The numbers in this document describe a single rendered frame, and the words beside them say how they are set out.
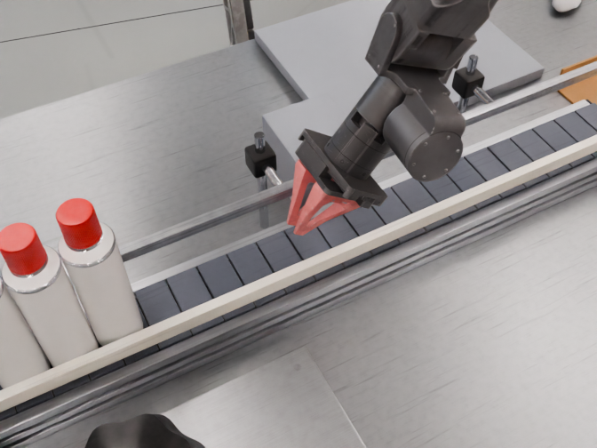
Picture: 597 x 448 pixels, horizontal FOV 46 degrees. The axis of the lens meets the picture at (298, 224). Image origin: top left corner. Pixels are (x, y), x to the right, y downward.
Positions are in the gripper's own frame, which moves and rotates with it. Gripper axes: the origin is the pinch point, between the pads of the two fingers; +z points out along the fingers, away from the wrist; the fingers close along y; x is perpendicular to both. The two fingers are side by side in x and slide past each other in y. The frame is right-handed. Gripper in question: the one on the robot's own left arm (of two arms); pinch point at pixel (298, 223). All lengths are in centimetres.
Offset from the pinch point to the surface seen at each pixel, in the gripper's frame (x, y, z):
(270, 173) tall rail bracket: -1.7, -6.3, -1.8
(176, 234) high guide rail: -11.7, -3.3, 6.4
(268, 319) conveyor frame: -0.3, 5.2, 10.2
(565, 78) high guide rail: 29.8, -2.7, -28.1
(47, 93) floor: 52, -156, 78
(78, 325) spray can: -21.1, 2.3, 14.8
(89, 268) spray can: -23.9, 2.5, 6.9
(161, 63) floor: 82, -152, 53
